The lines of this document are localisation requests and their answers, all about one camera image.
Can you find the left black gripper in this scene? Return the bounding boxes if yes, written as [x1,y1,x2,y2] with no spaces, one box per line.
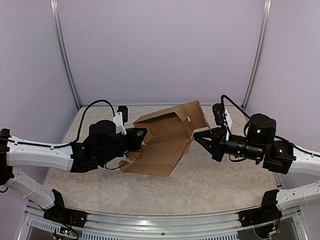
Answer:
[99,128,147,165]

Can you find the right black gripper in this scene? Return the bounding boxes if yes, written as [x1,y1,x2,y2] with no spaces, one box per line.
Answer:
[193,126,265,162]

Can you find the brown cardboard box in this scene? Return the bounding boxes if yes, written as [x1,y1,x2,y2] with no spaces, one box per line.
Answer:
[120,100,209,177]

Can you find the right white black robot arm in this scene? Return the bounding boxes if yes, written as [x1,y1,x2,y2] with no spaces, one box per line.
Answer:
[193,113,320,222]

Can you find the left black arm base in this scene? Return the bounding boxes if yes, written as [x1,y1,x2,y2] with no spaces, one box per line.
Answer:
[43,189,88,228]

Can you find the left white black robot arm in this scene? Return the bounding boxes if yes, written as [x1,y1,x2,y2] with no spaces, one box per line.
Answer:
[0,120,148,223]

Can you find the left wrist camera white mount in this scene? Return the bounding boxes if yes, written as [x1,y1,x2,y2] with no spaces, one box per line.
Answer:
[113,105,129,135]

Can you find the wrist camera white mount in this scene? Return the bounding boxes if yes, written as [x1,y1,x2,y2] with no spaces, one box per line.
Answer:
[212,103,233,141]
[113,105,129,135]

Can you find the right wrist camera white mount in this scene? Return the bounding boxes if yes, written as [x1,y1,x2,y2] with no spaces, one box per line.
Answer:
[212,103,233,141]

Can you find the right black camera cable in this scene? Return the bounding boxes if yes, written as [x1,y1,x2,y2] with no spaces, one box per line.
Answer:
[220,94,320,161]

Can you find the black camera cable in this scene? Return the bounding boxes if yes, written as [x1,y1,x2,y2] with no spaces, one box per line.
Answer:
[220,94,320,161]
[9,99,116,148]

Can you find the left black camera cable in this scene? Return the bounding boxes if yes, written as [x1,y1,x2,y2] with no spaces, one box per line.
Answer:
[9,99,116,148]

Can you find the front aluminium rail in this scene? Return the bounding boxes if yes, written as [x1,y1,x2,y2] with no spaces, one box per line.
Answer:
[17,199,308,240]

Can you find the left aluminium frame post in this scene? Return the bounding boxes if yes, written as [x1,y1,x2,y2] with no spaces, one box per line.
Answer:
[50,0,82,110]

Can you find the aluminium frame post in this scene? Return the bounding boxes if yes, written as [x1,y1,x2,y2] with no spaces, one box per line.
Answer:
[242,0,272,110]
[50,0,82,110]

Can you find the right aluminium frame post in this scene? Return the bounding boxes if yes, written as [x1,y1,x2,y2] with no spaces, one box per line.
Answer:
[242,0,272,110]

